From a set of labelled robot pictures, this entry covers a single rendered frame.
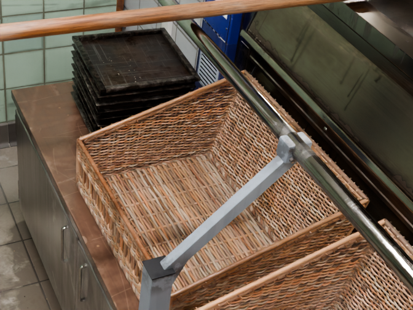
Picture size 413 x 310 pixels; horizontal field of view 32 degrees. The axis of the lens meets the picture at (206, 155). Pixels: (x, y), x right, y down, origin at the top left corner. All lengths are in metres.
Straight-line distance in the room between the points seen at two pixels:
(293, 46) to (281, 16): 0.10
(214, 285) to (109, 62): 0.79
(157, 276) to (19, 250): 1.40
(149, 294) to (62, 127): 0.98
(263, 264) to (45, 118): 0.89
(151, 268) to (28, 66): 1.73
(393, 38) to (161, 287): 0.69
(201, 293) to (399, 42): 0.65
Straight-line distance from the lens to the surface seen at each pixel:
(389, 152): 1.55
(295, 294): 1.58
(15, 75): 2.85
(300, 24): 1.79
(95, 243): 1.77
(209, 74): 2.14
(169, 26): 2.42
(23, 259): 2.54
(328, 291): 1.64
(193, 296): 1.51
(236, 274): 1.53
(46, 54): 2.83
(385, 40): 1.53
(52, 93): 2.26
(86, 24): 1.34
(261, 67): 1.95
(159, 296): 1.24
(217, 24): 2.07
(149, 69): 2.03
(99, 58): 2.06
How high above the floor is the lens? 1.84
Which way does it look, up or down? 38 degrees down
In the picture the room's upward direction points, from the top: 9 degrees clockwise
